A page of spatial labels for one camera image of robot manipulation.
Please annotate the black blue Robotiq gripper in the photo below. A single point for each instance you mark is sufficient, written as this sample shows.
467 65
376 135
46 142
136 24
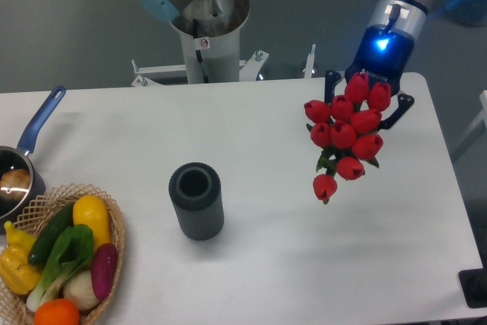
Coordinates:
383 56

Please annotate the red tulip bouquet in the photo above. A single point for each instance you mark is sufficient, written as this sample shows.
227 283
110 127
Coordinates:
346 130

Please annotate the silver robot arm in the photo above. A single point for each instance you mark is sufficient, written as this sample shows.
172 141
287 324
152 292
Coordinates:
406 17

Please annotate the dark grey ribbed vase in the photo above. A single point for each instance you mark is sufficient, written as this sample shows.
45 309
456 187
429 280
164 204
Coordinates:
195 191

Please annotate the black device at edge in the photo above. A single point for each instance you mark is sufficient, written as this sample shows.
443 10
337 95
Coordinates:
473 284

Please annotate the yellow squash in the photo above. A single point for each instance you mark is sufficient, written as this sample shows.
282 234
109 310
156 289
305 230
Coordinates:
92 211

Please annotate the purple eggplant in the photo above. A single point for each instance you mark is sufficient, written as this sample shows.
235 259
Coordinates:
103 269

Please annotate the green bok choy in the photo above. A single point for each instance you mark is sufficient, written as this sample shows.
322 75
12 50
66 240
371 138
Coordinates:
73 249

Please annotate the white garlic bulb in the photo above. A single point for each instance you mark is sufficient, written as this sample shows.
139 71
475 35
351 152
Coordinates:
80 291

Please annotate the green cucumber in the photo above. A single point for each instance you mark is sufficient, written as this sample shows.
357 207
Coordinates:
42 247

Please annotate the bread roll in pan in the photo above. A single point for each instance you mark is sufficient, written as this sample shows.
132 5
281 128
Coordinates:
15 185

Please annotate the orange fruit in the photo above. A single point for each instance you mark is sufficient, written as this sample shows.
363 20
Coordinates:
60 311

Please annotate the yellow bell pepper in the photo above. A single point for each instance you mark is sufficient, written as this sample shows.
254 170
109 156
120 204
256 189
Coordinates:
17 274

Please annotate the white chair frame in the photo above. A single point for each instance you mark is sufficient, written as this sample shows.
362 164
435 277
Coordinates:
471 133

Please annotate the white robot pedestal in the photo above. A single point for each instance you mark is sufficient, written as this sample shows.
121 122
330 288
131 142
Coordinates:
209 33

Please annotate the blue handled saucepan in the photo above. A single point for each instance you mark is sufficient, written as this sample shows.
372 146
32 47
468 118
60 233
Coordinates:
19 157

